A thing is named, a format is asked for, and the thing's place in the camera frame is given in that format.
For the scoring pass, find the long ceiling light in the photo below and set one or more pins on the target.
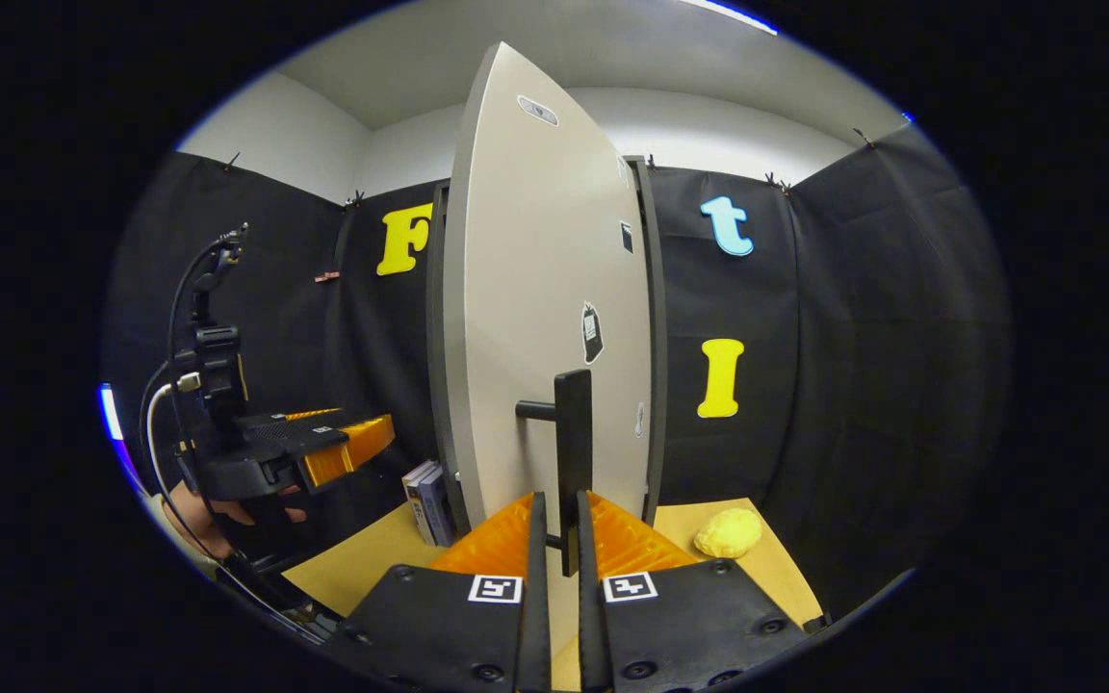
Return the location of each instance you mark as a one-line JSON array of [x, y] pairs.
[[737, 14]]

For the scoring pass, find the blue-grey book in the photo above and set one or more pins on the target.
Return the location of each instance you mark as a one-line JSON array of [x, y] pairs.
[[439, 510]]

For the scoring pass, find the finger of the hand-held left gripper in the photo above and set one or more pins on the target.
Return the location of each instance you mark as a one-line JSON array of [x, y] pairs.
[[266, 421], [295, 438]]

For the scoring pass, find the black backdrop cloth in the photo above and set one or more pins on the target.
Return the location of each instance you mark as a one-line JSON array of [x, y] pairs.
[[853, 337]]

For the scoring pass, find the yellow sponge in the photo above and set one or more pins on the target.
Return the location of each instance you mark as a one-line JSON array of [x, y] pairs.
[[728, 534]]

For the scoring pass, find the white book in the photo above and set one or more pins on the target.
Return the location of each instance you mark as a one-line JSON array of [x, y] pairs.
[[412, 491]]

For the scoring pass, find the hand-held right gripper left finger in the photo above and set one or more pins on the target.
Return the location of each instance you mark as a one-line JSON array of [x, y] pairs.
[[535, 616]]

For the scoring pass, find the beige cabinet door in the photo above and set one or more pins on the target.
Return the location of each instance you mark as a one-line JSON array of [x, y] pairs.
[[535, 269]]

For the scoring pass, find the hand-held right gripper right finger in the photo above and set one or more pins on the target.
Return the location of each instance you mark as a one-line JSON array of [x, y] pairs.
[[591, 626]]

